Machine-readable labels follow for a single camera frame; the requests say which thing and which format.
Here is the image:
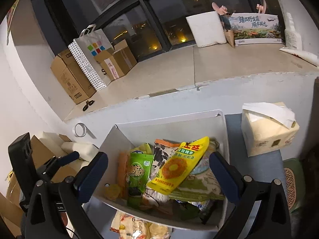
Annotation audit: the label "yellow sunflower seed bag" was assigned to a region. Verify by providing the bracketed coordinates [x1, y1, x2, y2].
[147, 136, 210, 195]

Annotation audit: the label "green seaweed snack bag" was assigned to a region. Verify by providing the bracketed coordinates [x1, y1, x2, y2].
[128, 152, 154, 208]

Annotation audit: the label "open small cardboard box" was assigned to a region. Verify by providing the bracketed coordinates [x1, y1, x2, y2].
[94, 39, 137, 81]

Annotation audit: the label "rice cracker pack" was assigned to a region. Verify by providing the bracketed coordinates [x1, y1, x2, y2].
[110, 210, 172, 239]

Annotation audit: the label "white bottle by wall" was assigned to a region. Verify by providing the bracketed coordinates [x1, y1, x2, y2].
[284, 12, 302, 50]

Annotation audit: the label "landscape printed banner board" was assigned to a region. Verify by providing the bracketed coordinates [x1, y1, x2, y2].
[229, 13, 282, 46]

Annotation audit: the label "clear tape roll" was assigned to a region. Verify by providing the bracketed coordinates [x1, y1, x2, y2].
[72, 122, 87, 138]

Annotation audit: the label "black scissors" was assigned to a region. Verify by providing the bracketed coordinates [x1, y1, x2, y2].
[82, 100, 95, 112]

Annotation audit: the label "brown cardboard box at left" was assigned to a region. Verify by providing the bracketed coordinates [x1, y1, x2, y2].
[0, 134, 83, 237]

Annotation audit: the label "white foam board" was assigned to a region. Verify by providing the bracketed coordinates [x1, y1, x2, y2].
[186, 11, 226, 48]

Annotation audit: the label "white polka dot gift bag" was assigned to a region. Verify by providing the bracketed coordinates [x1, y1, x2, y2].
[68, 24, 113, 91]

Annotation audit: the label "green mat with brown pad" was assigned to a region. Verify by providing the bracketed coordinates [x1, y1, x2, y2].
[283, 158, 305, 213]

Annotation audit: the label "beige orange snack packet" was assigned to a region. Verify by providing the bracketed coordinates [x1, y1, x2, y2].
[117, 152, 130, 200]

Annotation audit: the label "tall brown cardboard box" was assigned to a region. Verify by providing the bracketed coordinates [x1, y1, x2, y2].
[50, 49, 96, 104]

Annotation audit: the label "beige tissue pack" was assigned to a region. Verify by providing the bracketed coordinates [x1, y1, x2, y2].
[241, 102, 299, 157]

